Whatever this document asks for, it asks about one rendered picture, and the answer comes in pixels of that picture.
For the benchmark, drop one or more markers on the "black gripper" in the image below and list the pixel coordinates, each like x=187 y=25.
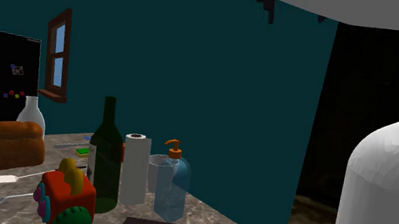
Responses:
x=267 y=0

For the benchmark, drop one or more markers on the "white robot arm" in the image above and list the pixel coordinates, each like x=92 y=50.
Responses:
x=383 y=213

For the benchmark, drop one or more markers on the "grey cup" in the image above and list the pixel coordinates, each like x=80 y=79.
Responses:
x=153 y=171

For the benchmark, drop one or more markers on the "blue soap dispenser orange pump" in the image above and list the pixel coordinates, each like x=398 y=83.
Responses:
x=173 y=193

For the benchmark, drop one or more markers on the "white paper towel roll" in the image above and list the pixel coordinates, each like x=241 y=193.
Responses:
x=134 y=172

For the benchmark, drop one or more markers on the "brown framed window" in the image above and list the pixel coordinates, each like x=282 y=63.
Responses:
x=49 y=53

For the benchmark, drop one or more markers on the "dark green wine bottle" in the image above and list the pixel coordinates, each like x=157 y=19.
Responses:
x=106 y=161

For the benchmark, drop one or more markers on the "green and yellow sponge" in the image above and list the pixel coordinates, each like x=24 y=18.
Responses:
x=82 y=151

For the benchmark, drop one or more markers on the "white vase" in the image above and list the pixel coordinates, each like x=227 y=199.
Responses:
x=31 y=114

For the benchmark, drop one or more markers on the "red toy with coloured wheels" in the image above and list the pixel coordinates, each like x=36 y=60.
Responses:
x=68 y=196

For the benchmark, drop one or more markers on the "brown bread loaf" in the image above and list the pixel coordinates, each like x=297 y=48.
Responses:
x=5 y=148

